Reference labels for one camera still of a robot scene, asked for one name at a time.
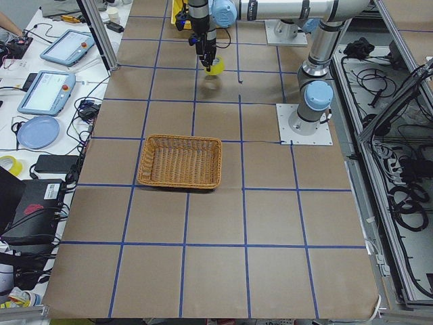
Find lower teach pendant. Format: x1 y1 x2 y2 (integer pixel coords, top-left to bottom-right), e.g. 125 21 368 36
17 70 76 116

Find teach pendant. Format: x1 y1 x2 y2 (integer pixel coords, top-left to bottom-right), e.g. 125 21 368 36
17 70 76 116
40 29 95 67

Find yellow tape roll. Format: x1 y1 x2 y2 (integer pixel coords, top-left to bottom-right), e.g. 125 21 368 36
204 56 225 76
0 156 23 177

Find yellow tape roll on desk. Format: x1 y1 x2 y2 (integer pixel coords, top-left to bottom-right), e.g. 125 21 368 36
0 156 23 177

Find upper teach pendant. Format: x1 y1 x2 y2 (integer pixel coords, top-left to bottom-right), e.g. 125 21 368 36
40 29 95 67

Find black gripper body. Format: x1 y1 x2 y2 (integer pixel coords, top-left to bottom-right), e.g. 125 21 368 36
175 3 210 34
188 28 217 63

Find black glove cloth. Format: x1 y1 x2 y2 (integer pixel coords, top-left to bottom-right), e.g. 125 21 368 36
343 37 375 60

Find blue plate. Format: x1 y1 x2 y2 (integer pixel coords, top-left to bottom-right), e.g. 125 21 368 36
17 116 60 149

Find black computer box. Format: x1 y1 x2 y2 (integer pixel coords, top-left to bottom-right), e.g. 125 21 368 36
1 179 66 246

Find aluminium frame post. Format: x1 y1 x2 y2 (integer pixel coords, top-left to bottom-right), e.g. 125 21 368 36
76 0 119 72

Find black power adapter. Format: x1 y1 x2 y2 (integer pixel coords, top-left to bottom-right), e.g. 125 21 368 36
34 154 78 174

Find yellow woven basket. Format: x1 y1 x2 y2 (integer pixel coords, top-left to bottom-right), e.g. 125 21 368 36
170 0 234 30

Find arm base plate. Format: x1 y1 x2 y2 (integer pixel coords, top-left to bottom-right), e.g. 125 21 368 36
276 104 333 146
265 20 308 47

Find brown wicker basket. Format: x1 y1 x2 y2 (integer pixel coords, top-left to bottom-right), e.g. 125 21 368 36
137 135 223 190

